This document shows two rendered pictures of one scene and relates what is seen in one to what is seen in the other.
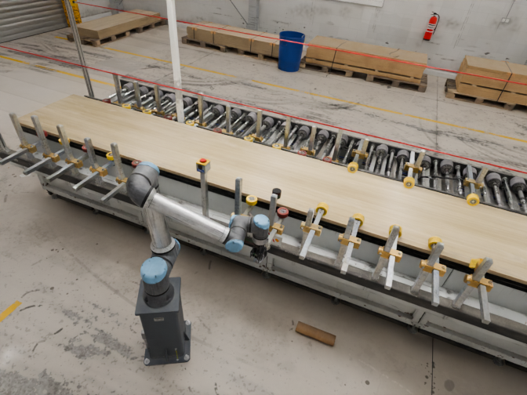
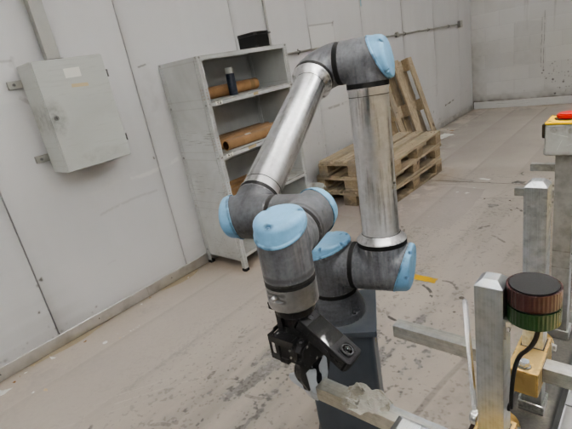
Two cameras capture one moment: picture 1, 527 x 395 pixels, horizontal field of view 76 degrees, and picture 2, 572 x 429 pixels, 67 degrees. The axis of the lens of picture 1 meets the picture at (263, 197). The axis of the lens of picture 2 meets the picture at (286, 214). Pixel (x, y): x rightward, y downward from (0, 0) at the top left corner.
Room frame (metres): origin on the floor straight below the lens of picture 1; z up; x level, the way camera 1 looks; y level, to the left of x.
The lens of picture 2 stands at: (1.67, -0.60, 1.43)
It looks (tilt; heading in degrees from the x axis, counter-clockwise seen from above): 19 degrees down; 115
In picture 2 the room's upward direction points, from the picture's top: 11 degrees counter-clockwise
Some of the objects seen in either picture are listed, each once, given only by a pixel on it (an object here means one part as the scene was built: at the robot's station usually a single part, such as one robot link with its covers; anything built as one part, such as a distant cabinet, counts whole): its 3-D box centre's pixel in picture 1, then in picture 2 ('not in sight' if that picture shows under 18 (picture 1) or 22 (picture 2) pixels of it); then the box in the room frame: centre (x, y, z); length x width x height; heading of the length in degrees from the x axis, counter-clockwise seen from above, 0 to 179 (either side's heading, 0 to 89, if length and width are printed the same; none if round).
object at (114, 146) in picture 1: (119, 170); not in sight; (2.10, 1.12, 0.91); 0.03 x 0.03 x 0.48; 71
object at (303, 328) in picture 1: (315, 333); not in sight; (1.40, -0.49, 0.04); 0.30 x 0.08 x 0.08; 71
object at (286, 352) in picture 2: (259, 248); (296, 329); (1.37, 0.00, 0.97); 0.09 x 0.08 x 0.12; 161
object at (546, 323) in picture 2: not in sight; (533, 309); (1.74, -0.08, 1.09); 0.06 x 0.06 x 0.02
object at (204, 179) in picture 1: (204, 196); (562, 248); (1.86, 0.42, 0.93); 0.05 x 0.04 x 0.45; 71
